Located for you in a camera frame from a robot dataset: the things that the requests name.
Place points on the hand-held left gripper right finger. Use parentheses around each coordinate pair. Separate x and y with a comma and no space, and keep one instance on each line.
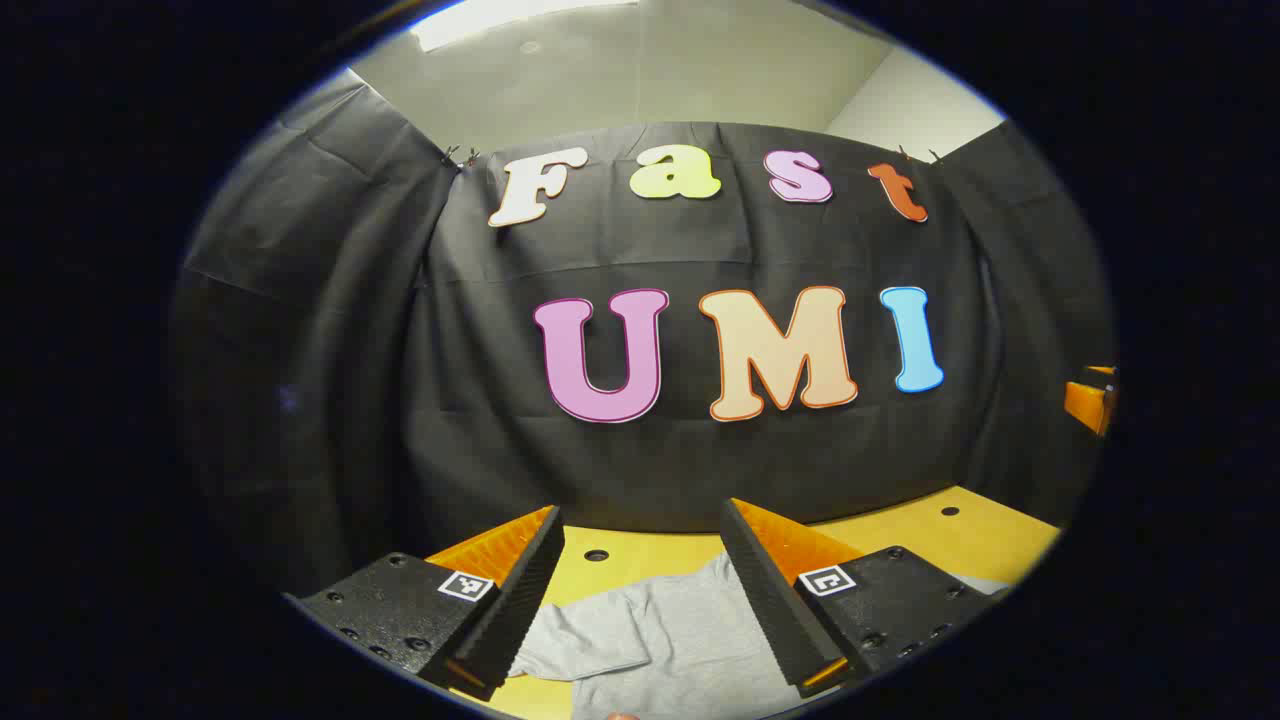
(765,600)

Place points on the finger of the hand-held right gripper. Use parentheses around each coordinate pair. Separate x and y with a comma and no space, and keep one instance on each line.
(1088,402)

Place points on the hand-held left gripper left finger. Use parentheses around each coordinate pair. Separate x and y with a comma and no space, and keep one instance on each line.
(520,600)

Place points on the grey zip-neck sweatshirt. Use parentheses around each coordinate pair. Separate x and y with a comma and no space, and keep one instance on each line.
(680,640)

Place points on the black backdrop cloth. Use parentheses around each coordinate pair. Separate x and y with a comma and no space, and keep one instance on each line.
(480,350)

